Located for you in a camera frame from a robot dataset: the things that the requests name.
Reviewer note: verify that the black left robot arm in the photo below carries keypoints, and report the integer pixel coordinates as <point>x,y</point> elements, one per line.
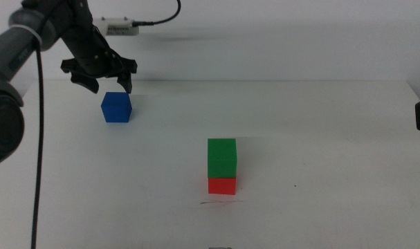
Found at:
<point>9,55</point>

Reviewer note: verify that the green cube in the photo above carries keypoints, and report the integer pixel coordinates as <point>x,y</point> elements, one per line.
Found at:
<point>221,157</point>

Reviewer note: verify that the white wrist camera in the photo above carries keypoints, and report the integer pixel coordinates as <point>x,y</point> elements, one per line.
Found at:
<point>118,27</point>

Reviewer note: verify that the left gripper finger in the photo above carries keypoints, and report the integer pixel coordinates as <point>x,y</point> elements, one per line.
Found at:
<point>125,83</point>
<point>86,83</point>

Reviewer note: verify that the blue cube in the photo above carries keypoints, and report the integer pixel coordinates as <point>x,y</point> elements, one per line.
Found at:
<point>116,108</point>

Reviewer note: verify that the red cube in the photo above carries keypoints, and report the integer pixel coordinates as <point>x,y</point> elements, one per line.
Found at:
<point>221,186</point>

